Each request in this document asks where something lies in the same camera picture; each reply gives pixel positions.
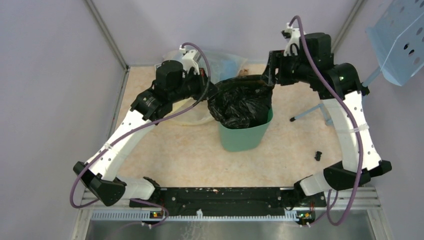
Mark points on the black trash bag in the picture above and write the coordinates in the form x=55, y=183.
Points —
x=241, y=102

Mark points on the light blue perforated stand tray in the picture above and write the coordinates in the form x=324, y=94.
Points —
x=397, y=38

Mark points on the green plastic trash bin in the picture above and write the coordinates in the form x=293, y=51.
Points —
x=239, y=140

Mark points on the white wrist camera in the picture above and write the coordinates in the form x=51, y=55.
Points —
x=292, y=35
x=190, y=59

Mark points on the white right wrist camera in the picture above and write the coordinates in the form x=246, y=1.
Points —
x=292, y=35

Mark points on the white cable duct strip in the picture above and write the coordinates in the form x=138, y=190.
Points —
x=156, y=216

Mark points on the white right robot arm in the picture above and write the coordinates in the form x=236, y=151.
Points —
x=341, y=93

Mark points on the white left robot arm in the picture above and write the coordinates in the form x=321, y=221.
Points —
x=175, y=90

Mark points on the small black clip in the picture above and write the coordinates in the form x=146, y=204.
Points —
x=318, y=155

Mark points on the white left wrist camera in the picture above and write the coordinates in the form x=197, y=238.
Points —
x=190, y=59

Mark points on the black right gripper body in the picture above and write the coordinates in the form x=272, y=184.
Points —
x=290, y=70

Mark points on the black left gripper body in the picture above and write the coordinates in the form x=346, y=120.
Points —
x=194, y=85

